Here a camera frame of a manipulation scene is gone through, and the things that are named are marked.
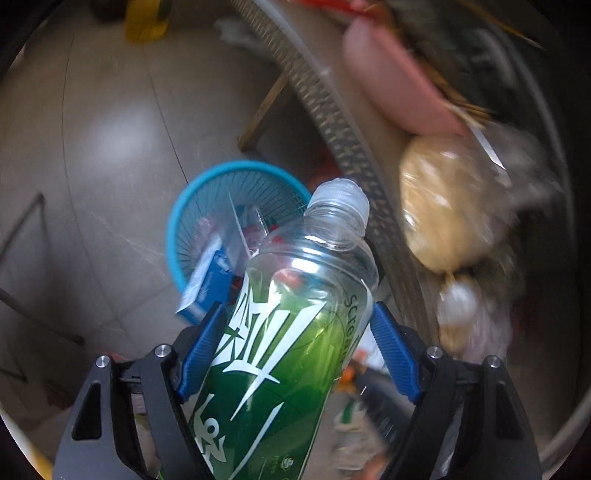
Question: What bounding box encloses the white plastic bag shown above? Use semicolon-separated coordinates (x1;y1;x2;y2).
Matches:
217;17;278;51

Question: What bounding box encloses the clear plastic tray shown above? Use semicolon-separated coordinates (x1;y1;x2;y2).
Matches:
226;191;278;261

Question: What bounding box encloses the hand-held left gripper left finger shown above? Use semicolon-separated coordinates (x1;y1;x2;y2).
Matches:
55;302;228;480

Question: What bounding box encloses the yellow cooking oil bottle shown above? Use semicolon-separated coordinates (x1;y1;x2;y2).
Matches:
126;0;168;44

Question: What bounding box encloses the pink plastic basin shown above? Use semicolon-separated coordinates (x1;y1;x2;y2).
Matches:
344;14;467;137

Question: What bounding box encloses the red snack pouch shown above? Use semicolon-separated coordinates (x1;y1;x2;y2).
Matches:
240;222;280;245

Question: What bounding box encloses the metal ladle handle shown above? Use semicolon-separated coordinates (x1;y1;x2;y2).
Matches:
466;122;509;171

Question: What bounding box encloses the green label plastic bottle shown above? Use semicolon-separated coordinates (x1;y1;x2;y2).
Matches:
154;178;380;480

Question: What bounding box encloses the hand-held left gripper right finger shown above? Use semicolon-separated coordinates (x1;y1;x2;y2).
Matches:
369;302;542;480

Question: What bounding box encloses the blue plastic basket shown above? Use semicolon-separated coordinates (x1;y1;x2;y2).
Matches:
167;160;315;301

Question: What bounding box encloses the bag of beige food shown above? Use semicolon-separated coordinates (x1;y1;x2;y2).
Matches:
398;135;513;273

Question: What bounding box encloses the wooden stick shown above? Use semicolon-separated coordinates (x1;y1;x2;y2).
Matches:
238;71;289;151

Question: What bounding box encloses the clear plastic bag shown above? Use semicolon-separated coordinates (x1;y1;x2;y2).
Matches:
436;272;511;358

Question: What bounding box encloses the metal stool frame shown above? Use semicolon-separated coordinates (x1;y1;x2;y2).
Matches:
0;193;86;384

